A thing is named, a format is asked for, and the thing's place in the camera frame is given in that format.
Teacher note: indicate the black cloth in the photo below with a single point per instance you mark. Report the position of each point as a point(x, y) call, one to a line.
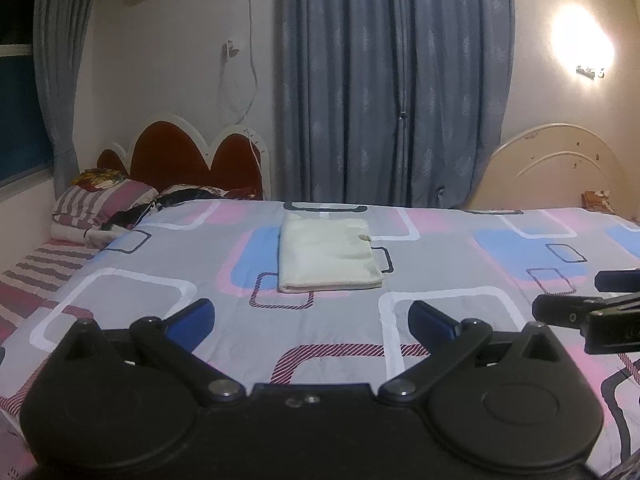
point(132, 215)

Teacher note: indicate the dark window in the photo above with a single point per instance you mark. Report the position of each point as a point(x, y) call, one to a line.
point(22, 110)

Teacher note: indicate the red and white headboard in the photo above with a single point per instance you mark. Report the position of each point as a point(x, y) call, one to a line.
point(165, 155)

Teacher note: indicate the red white striped sheet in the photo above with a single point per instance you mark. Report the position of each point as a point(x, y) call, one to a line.
point(30, 280)

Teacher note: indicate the wall lamp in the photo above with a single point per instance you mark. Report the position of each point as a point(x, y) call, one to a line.
point(590, 71)

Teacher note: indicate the cream wooden headboard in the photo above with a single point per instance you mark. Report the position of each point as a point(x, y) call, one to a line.
point(540, 175)

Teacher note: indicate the orange patterned pillow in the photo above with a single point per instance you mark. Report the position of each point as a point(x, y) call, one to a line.
point(597, 201)

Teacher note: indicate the plain blue-grey curtain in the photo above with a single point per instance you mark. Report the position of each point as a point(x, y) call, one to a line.
point(65, 85)

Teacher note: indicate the white towel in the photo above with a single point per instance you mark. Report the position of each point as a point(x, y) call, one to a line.
point(325, 260)

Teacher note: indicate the yellow red floral pillow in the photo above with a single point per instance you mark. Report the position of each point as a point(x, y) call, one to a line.
point(100, 178)

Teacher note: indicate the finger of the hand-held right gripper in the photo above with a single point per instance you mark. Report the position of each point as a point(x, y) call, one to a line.
point(565, 310)
point(620, 281)

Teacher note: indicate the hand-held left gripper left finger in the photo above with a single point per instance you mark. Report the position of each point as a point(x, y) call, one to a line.
point(192, 317)

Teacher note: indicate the blue-grey patterned curtain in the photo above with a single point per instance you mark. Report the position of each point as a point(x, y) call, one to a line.
point(350, 85)

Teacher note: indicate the white folded cloth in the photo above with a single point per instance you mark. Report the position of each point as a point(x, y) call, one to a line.
point(70, 234)

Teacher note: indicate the grey pink blue patterned bedsheet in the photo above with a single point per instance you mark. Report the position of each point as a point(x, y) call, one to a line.
point(450, 270)

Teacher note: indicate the pink striped pillow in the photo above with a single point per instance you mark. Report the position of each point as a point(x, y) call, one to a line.
point(115, 200)

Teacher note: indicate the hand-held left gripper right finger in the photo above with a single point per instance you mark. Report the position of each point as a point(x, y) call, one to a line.
point(430, 320)

